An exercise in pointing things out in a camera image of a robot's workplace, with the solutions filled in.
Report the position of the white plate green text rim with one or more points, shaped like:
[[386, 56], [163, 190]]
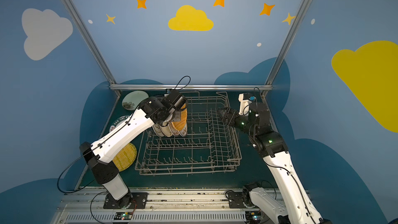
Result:
[[118, 122]]

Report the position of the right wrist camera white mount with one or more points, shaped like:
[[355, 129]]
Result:
[[245, 100]]

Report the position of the horizontal aluminium frame bar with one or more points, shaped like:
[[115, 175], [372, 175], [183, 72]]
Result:
[[130, 87]]

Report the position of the grey wire dish rack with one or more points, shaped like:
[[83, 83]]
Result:
[[209, 147]]

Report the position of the yellow woven plate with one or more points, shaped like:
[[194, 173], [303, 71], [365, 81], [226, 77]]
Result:
[[125, 157]]

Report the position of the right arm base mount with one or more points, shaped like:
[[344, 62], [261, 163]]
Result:
[[235, 199]]

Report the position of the diagonal aluminium post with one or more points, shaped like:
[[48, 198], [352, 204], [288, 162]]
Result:
[[83, 30], [294, 27]]

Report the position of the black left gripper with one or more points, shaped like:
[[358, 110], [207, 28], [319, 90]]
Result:
[[179, 109]]

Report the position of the pale green floral plate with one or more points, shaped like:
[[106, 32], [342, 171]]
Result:
[[132, 100]]

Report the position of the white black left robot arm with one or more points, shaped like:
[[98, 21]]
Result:
[[99, 155]]

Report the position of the aluminium rail base frame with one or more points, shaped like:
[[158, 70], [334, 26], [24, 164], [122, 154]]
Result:
[[163, 206]]

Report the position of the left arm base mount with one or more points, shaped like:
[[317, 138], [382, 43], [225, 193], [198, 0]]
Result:
[[138, 199]]

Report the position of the cream plate floral rim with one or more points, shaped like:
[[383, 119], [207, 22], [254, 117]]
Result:
[[166, 131]]

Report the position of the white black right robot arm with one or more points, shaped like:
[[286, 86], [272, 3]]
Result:
[[254, 120]]

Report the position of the orange woven plate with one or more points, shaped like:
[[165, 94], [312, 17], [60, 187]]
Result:
[[179, 125]]

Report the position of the left green circuit board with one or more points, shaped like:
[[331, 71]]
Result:
[[123, 215]]

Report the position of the left diagonal aluminium post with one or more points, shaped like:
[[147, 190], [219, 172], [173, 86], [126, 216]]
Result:
[[83, 30]]

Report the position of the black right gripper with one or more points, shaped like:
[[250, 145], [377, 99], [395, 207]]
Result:
[[226, 115]]

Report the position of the green circuit board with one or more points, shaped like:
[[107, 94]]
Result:
[[253, 217], [123, 215]]

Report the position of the right diagonal aluminium post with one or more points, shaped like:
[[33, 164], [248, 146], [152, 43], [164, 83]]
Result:
[[294, 27]]

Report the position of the white plate black emblem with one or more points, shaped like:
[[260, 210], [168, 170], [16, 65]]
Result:
[[157, 130]]

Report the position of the right green circuit board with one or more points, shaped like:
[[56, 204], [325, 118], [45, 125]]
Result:
[[253, 217]]

